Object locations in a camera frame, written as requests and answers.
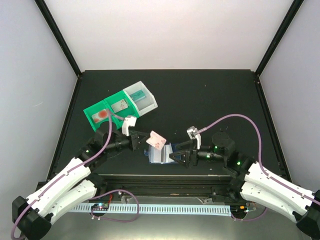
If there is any green bin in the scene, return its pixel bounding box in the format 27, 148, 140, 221
83, 100, 120, 131
103, 90, 139, 119

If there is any black right corner post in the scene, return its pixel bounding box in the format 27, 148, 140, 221
255, 0, 304, 77

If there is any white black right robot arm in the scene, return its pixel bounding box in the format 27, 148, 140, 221
169, 132, 320, 240

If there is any black aluminium frame rail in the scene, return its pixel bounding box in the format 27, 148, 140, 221
95, 174, 232, 198

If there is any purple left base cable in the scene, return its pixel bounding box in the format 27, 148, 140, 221
89, 189, 140, 223

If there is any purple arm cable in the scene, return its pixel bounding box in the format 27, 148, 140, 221
10, 111, 126, 240
197, 114, 320, 203

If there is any card with red circle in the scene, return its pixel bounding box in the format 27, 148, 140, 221
91, 109, 108, 124

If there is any black corner post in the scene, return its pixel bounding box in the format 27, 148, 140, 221
34, 0, 82, 77
255, 0, 304, 77

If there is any controller circuit board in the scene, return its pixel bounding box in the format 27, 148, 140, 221
91, 203, 110, 211
230, 205, 252, 213

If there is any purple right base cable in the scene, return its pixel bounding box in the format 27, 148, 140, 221
231, 207, 268, 223

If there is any left controller circuit board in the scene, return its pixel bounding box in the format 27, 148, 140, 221
91, 203, 110, 211

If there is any white card red pattern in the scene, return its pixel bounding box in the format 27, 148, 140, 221
111, 99, 128, 113

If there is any green bin middle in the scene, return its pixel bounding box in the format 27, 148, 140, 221
103, 90, 139, 119

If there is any white translucent bin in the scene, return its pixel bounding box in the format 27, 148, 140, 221
123, 81, 158, 117

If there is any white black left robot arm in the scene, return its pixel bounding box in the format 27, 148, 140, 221
11, 122, 149, 240

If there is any teal card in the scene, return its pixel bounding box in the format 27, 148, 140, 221
129, 89, 146, 103

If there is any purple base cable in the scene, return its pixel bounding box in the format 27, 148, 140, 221
231, 207, 268, 223
89, 189, 140, 223

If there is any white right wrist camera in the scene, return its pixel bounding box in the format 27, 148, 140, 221
186, 126, 202, 150

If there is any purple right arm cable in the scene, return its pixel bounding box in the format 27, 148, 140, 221
197, 114, 320, 203

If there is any blue leather card holder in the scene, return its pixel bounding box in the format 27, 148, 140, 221
144, 143, 178, 165

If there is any light blue slotted cable duct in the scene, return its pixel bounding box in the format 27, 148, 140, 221
69, 203, 231, 217

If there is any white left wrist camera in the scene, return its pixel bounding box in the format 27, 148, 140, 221
121, 115, 137, 137

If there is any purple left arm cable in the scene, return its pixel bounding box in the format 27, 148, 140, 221
10, 111, 126, 240

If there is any green bin left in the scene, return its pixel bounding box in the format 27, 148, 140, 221
83, 100, 120, 131

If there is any right controller circuit board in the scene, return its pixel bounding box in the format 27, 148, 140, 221
230, 205, 252, 213

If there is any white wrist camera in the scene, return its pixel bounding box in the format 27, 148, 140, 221
121, 115, 137, 137
186, 126, 202, 150

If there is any black left corner post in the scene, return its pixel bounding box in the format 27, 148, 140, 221
34, 0, 82, 77

